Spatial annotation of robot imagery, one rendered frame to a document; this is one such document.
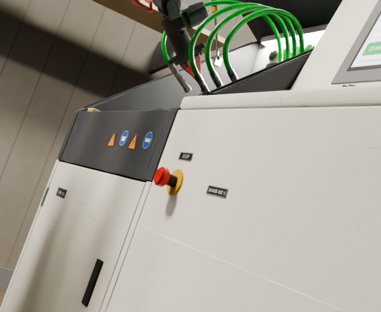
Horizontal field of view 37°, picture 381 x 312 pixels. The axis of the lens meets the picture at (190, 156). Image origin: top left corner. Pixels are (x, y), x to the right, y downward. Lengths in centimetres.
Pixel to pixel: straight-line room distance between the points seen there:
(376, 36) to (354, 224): 62
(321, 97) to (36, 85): 299
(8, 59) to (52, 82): 29
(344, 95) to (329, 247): 21
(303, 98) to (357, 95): 11
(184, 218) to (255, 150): 19
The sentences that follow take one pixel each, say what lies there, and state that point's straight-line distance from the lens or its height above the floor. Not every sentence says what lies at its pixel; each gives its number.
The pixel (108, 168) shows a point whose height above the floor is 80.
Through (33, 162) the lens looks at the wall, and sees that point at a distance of 367.
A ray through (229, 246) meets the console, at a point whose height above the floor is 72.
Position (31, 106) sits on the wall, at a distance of 367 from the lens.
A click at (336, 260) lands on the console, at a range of 70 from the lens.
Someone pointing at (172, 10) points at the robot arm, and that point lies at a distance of 156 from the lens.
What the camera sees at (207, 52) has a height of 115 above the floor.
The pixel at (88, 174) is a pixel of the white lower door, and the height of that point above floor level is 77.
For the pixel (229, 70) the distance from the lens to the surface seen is 137.
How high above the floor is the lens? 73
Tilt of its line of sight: 7 degrees up
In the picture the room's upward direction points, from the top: 19 degrees clockwise
